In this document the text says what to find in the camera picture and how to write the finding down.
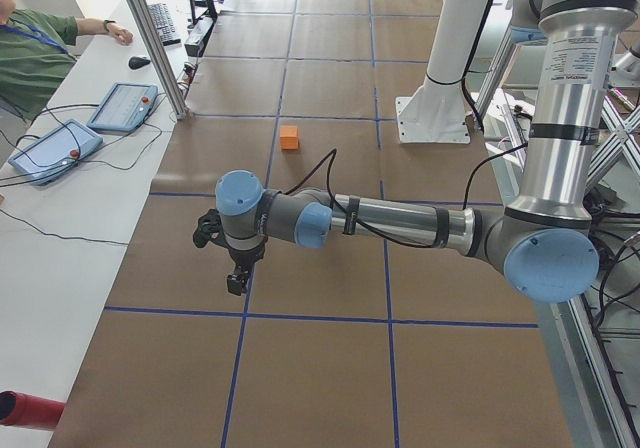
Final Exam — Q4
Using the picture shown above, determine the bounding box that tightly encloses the black keyboard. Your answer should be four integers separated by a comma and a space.
147, 3, 181, 46

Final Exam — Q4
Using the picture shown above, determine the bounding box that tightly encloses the red cylinder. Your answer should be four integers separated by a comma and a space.
1, 391, 65, 431

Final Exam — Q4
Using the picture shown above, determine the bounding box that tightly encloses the orange foam block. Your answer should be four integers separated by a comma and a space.
279, 125, 300, 151

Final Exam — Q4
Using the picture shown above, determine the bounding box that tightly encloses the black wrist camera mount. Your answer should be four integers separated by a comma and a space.
192, 209, 226, 248

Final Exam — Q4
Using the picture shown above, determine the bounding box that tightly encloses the person in green shirt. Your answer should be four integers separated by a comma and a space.
1, 0, 118, 121

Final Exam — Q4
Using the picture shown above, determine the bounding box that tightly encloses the far blue teach pendant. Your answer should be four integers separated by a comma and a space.
87, 82, 158, 133

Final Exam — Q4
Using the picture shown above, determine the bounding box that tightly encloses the aluminium frame post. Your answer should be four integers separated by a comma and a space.
126, 0, 189, 120

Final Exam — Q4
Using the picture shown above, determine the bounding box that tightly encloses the person's hand with watch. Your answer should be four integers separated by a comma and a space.
106, 23, 133, 46

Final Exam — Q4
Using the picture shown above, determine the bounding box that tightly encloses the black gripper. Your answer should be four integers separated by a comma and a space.
226, 238, 266, 295

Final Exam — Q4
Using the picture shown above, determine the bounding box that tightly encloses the black pendant cable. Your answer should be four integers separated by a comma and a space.
0, 87, 166, 247

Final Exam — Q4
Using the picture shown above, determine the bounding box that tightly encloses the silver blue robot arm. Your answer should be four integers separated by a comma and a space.
193, 0, 639, 303

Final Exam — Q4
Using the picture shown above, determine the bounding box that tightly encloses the blue teach pendant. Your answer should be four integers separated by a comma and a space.
8, 119, 103, 185
87, 82, 158, 133

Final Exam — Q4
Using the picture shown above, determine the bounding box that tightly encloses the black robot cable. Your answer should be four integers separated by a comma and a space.
282, 148, 529, 249

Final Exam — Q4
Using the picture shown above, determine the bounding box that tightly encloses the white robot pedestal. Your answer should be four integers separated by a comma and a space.
395, 0, 493, 144

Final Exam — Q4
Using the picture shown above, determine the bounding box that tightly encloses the near blue teach pendant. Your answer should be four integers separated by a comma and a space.
8, 119, 103, 185

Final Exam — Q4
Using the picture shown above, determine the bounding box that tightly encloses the black computer mouse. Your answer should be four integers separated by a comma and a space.
128, 56, 151, 70

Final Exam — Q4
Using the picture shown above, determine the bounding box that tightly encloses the aluminium lattice frame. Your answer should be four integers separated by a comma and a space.
474, 31, 639, 447

